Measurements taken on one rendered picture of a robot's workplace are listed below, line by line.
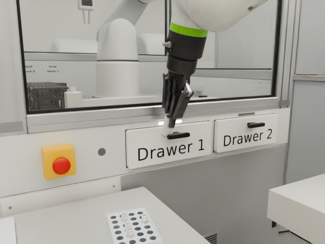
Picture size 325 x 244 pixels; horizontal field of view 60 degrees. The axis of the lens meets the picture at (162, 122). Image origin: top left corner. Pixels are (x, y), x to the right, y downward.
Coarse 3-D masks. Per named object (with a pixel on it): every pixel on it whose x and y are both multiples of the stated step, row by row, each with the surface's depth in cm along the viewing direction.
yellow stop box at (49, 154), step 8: (64, 144) 70; (48, 152) 65; (56, 152) 66; (64, 152) 67; (72, 152) 68; (48, 160) 66; (72, 160) 68; (48, 168) 66; (72, 168) 69; (48, 176) 66; (56, 176) 67; (64, 176) 68
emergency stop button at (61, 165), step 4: (56, 160) 64; (60, 160) 64; (64, 160) 65; (68, 160) 66; (56, 164) 64; (60, 164) 64; (64, 164) 65; (68, 164) 65; (56, 168) 64; (60, 168) 64; (64, 168) 65; (68, 168) 66; (56, 172) 65; (60, 172) 65; (64, 172) 65
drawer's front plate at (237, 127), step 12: (216, 120) 94; (228, 120) 94; (240, 120) 97; (252, 120) 100; (264, 120) 103; (276, 120) 106; (216, 132) 93; (228, 132) 95; (240, 132) 98; (252, 132) 101; (264, 132) 104; (276, 132) 107; (216, 144) 94; (240, 144) 99; (252, 144) 102; (264, 144) 105
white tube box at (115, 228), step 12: (108, 216) 59; (120, 216) 59; (132, 216) 59; (108, 228) 56; (120, 228) 54; (144, 228) 54; (120, 240) 51; (132, 240) 51; (144, 240) 51; (156, 240) 50
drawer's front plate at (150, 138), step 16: (144, 128) 81; (160, 128) 82; (176, 128) 85; (192, 128) 88; (208, 128) 91; (128, 144) 78; (144, 144) 80; (160, 144) 83; (176, 144) 86; (192, 144) 89; (208, 144) 92; (128, 160) 79; (144, 160) 81; (160, 160) 84; (176, 160) 87
